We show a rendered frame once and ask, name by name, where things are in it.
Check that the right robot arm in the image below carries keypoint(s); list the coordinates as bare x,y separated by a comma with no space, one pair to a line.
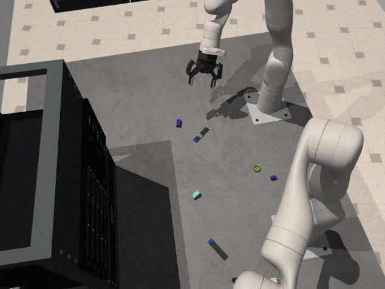
279,21

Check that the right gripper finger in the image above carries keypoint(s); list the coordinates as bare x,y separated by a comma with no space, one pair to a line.
215,77
195,70

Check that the black server rack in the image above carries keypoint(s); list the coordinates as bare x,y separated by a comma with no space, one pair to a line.
58,192

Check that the dark grey tag with blue end and white label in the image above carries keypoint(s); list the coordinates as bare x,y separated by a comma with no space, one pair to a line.
201,135

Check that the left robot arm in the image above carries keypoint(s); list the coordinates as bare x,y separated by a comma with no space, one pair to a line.
303,215

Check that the dark grey flat bar with blue end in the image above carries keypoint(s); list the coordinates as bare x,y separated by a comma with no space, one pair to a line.
217,249

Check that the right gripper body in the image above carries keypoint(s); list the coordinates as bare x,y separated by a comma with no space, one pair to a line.
207,60

